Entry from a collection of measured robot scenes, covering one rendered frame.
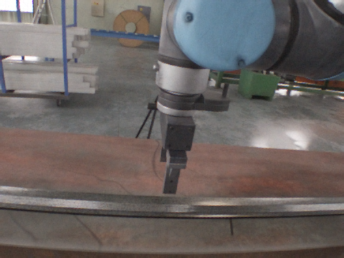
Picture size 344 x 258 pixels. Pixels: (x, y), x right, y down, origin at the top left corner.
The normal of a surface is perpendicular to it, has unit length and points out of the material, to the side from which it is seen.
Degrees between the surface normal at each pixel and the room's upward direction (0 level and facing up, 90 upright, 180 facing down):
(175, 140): 90
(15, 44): 90
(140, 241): 0
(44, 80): 90
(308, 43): 90
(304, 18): 64
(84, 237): 0
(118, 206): 75
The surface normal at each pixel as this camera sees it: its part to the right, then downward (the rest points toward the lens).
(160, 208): 0.13, 0.20
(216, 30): 0.05, 0.44
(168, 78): -0.52, 0.30
